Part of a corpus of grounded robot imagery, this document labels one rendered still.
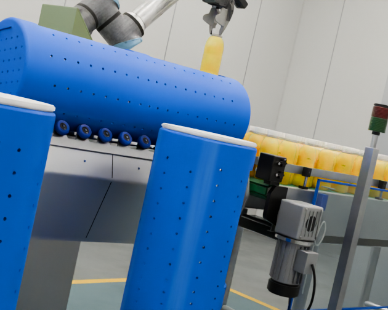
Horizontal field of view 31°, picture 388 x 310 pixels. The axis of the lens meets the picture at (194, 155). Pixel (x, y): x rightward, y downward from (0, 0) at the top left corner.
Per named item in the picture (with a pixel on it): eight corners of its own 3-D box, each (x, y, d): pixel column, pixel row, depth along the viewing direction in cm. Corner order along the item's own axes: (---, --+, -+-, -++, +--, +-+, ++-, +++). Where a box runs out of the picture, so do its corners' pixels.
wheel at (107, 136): (94, 130, 208) (98, 127, 207) (105, 128, 212) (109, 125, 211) (101, 144, 208) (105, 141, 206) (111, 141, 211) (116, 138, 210)
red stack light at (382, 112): (367, 115, 255) (369, 104, 255) (377, 118, 259) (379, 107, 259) (382, 118, 250) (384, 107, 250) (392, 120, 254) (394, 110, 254)
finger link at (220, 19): (209, 32, 239) (212, 5, 240) (222, 36, 243) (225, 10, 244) (215, 31, 237) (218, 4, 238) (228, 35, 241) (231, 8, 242)
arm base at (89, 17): (47, 15, 267) (65, 1, 272) (68, 48, 274) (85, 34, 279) (69, 11, 256) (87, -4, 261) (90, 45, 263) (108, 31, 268)
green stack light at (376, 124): (364, 128, 255) (367, 115, 255) (374, 131, 259) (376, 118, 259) (379, 131, 250) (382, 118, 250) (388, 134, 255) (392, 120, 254)
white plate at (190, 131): (223, 138, 181) (222, 142, 181) (274, 147, 204) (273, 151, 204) (142, 118, 197) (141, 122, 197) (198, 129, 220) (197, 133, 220)
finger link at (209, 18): (196, 29, 245) (205, 3, 243) (208, 33, 249) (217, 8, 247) (201, 31, 243) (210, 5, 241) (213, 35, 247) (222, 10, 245)
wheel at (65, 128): (50, 123, 198) (54, 119, 197) (63, 121, 202) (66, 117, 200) (57, 137, 197) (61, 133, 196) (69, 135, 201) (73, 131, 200)
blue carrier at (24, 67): (-30, 119, 204) (-17, 23, 206) (191, 155, 263) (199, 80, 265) (19, 116, 183) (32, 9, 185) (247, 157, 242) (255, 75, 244)
